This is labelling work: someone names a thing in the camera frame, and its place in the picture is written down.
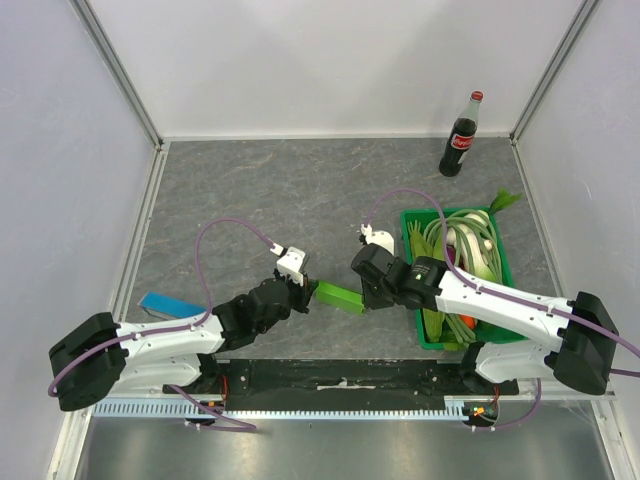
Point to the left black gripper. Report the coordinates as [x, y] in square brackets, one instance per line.
[305, 291]

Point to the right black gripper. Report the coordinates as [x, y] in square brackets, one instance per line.
[373, 292]

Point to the green paper box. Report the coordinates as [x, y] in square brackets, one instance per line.
[340, 297]

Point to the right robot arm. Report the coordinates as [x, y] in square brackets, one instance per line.
[569, 340]

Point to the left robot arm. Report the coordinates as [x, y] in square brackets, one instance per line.
[101, 357]

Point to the blue small box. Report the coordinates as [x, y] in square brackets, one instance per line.
[168, 308]

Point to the purple onion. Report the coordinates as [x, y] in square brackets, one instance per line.
[451, 254]

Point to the orange carrot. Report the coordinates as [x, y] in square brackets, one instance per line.
[469, 321]

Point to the green long beans bundle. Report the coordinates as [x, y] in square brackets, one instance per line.
[475, 241]

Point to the cola glass bottle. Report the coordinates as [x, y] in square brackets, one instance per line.
[461, 136]

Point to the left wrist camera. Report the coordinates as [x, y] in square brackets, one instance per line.
[291, 263]

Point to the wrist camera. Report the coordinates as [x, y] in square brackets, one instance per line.
[291, 263]
[368, 235]

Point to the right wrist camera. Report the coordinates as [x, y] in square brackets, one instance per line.
[368, 235]

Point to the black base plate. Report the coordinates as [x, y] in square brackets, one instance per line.
[338, 384]

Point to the grey cable duct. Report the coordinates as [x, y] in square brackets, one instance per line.
[179, 408]

